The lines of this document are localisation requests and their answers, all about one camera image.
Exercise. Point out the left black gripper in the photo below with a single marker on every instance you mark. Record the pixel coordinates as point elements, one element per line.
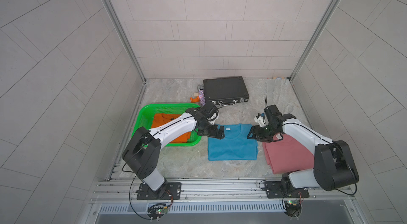
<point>213,130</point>

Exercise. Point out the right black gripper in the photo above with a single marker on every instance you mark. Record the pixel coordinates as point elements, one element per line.
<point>256,134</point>

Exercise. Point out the orange t-shirt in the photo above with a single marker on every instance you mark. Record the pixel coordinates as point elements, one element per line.
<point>161,119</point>

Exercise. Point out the green plastic basket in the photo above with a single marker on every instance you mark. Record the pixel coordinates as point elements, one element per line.
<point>146,116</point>

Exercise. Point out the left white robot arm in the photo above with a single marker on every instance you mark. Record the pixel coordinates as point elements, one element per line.
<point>143,151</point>

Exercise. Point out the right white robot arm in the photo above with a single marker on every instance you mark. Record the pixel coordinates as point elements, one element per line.
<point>333,163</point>

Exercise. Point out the blue folded t-shirt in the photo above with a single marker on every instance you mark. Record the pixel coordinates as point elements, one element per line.
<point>234,146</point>

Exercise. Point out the pink folded t-shirt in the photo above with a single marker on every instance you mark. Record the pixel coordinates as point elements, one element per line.
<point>287,155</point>

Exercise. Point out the black hard case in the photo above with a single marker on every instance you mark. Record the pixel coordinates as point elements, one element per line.
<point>225,91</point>

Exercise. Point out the small orange object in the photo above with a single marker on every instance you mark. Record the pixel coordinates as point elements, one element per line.
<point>195,99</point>

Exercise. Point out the purple patterned bottle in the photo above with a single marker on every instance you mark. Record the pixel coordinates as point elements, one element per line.
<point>201,95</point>

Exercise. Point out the right green circuit board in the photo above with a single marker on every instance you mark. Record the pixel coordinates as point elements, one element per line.
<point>292,208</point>

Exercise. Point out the green circuit board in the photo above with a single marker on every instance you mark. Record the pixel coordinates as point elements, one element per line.
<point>157,211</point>
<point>292,208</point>

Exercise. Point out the left green circuit board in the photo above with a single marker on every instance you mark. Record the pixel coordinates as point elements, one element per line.
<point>157,211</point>

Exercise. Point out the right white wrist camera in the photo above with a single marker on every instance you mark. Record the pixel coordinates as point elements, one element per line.
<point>261,120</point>

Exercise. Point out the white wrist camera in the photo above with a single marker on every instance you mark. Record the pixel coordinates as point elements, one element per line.
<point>215,116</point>
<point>261,120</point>

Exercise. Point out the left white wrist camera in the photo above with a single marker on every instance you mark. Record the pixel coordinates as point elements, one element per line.
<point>215,116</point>

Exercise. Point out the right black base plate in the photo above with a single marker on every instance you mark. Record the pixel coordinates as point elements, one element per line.
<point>276,189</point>

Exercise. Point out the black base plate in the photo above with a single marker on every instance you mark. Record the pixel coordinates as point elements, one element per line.
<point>276,189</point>
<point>166,192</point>

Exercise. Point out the aluminium mounting rail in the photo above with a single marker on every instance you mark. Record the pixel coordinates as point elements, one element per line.
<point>192,190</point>

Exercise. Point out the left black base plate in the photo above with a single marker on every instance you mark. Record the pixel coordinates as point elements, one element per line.
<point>166,192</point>

